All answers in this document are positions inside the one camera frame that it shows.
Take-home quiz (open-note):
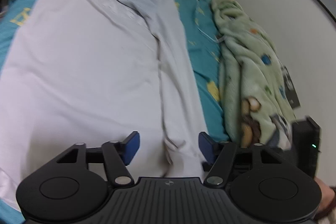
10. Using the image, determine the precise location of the person's right hand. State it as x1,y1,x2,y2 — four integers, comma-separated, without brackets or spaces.
314,177,336,224

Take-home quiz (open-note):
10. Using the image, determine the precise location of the green fleece blanket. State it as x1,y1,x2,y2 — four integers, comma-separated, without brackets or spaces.
212,0,295,150

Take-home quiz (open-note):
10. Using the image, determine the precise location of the teal patterned bed sheet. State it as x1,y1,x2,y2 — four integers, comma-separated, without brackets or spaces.
0,0,229,224

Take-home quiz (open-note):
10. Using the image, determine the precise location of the white t-shirt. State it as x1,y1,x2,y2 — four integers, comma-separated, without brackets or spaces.
1,0,207,209

